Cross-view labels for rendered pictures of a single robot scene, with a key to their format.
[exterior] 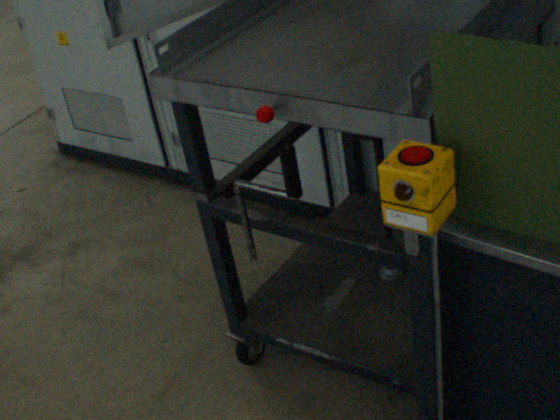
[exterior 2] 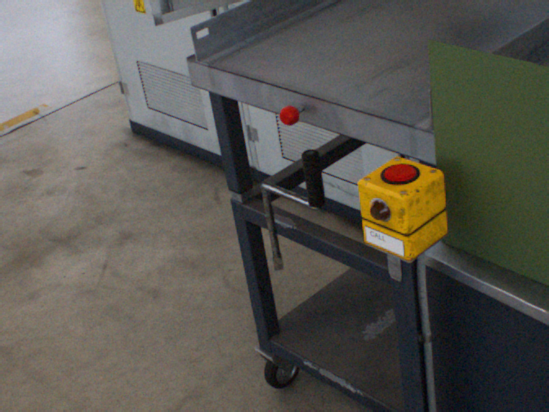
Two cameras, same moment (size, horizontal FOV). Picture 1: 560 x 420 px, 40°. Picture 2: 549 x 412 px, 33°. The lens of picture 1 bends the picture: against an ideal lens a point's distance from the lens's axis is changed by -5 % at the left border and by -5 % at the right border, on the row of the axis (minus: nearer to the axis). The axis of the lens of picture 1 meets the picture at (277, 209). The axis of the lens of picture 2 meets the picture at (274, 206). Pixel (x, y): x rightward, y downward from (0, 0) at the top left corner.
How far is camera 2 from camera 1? 0.26 m
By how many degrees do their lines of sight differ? 10
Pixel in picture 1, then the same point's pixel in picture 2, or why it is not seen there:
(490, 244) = (483, 280)
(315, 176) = not seen: hidden behind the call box
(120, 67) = not seen: hidden behind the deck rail
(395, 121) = (415, 136)
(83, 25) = not seen: outside the picture
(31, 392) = (37, 389)
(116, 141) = (190, 127)
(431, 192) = (407, 214)
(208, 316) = (248, 329)
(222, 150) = (298, 151)
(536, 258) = (529, 303)
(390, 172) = (368, 189)
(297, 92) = (325, 96)
